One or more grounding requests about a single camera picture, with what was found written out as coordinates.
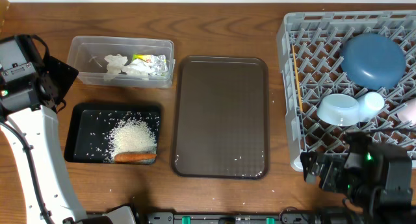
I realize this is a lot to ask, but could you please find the white tissue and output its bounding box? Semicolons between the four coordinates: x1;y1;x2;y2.
122;59;151;76
104;54;128;81

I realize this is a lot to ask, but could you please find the light blue bowl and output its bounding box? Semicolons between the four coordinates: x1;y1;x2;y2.
317;93;359;127

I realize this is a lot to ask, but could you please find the light blue cup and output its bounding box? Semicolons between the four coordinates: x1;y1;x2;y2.
357;92;385;122

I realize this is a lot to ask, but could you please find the pile of white rice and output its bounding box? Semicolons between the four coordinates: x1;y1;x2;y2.
105;118;157;162

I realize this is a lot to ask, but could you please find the silver foil snack wrapper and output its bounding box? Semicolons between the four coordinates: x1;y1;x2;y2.
132;54;168;76

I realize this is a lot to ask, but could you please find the orange carrot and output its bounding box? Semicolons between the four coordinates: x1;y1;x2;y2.
114;152;157;163

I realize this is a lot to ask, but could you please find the dark blue plate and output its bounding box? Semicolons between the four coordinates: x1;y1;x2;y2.
340;33;406;90

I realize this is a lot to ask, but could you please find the pale pink cup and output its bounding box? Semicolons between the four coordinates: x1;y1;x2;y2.
397;99;416;126

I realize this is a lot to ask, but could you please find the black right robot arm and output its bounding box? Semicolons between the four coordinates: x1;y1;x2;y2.
300;131;415;223

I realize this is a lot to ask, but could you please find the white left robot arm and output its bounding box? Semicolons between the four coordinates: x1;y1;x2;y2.
1;34;138;223

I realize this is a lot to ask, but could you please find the black waste tray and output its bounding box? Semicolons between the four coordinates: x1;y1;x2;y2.
64;103;161;164

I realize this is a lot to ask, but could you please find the grey dishwasher rack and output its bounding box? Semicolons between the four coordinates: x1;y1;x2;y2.
276;10;415;171

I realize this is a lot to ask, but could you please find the clear plastic bin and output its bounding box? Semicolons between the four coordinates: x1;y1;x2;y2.
67;36;175;88

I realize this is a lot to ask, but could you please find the dark brown serving tray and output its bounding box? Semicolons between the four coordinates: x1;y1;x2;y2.
171;56;270;180

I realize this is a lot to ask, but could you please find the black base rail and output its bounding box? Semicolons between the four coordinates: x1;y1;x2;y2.
86;204;358;224

